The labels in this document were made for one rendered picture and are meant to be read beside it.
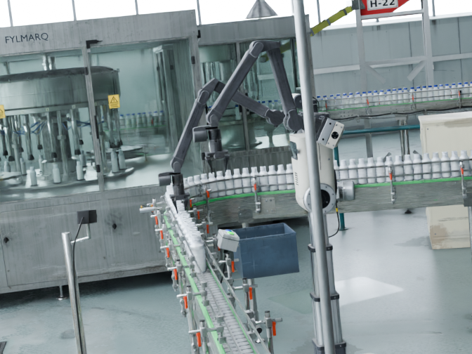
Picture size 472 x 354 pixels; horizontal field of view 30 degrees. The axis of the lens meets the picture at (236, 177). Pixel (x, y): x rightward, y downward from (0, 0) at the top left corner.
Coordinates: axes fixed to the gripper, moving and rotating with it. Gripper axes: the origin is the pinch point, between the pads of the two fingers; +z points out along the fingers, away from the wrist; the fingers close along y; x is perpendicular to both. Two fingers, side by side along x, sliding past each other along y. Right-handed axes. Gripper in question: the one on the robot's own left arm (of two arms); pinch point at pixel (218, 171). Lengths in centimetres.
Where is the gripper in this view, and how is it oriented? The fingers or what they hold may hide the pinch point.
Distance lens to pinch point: 405.8
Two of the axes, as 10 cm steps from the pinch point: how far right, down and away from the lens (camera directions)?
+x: -1.4, -1.2, 9.8
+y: 9.8, -1.2, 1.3
